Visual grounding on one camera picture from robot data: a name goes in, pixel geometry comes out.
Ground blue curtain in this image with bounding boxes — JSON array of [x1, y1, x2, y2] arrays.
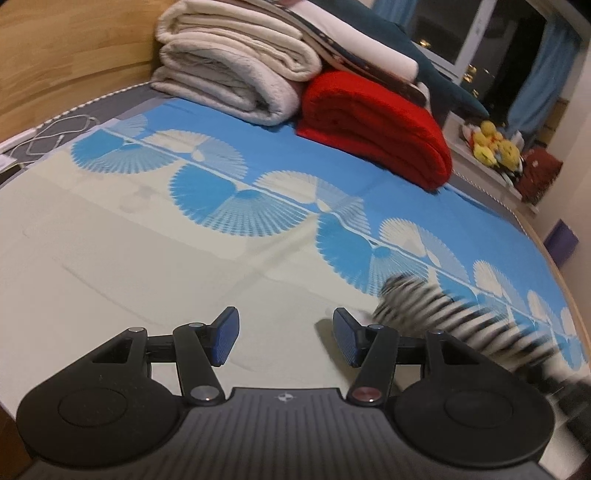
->
[[506, 14, 582, 137]]

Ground black white striped hooded garment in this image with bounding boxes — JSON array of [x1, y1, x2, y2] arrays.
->
[[370, 273, 562, 370]]

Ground blue shark plush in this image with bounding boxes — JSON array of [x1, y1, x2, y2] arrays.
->
[[315, 0, 489, 126]]

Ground blue white patterned bedspread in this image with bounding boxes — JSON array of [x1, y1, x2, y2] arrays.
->
[[1, 87, 589, 410]]

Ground folded red blanket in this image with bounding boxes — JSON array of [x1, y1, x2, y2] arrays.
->
[[295, 71, 453, 191]]

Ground wooden bed headboard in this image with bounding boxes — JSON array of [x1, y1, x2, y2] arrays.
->
[[1, 0, 171, 139]]

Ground purple box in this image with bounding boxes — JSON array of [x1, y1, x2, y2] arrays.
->
[[544, 219, 579, 268]]

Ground white windowsill shelf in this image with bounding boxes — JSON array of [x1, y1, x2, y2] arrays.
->
[[443, 113, 539, 218]]

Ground folded white blanket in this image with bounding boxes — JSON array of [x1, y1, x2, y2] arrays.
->
[[150, 1, 322, 126]]

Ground yellow plush toys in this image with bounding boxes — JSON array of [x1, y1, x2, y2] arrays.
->
[[460, 120, 523, 183]]

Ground white charging cable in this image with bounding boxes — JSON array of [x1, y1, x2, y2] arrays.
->
[[13, 114, 102, 160]]

